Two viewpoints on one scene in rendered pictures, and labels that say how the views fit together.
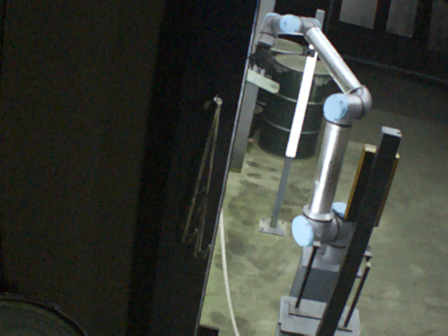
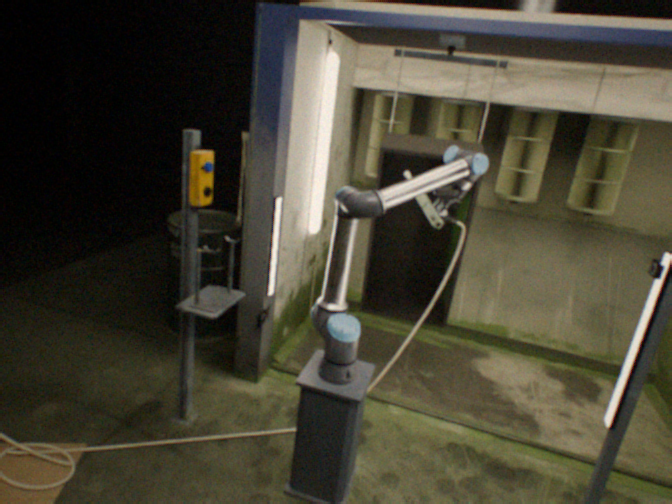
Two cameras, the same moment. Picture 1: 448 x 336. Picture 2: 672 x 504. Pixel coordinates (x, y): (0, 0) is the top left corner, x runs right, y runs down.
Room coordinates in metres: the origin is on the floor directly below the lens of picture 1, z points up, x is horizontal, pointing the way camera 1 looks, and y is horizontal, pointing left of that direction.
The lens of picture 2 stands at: (2.79, -2.47, 1.87)
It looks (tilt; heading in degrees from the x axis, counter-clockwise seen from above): 18 degrees down; 102
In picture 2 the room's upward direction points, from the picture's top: 7 degrees clockwise
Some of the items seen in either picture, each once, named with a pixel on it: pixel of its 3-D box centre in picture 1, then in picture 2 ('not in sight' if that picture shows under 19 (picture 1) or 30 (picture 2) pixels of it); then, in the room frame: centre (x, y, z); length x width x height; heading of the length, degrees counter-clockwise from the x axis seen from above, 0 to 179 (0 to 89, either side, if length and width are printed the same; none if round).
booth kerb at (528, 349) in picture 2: not in sight; (471, 335); (3.30, 1.19, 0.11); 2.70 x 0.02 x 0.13; 177
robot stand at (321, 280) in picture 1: (315, 302); (329, 428); (2.49, -0.63, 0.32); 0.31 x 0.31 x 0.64; 87
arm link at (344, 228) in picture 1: (340, 223); (341, 336); (2.49, -0.62, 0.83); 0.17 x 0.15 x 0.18; 124
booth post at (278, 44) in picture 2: (193, 213); (263, 213); (1.79, 0.07, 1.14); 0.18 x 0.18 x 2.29; 87
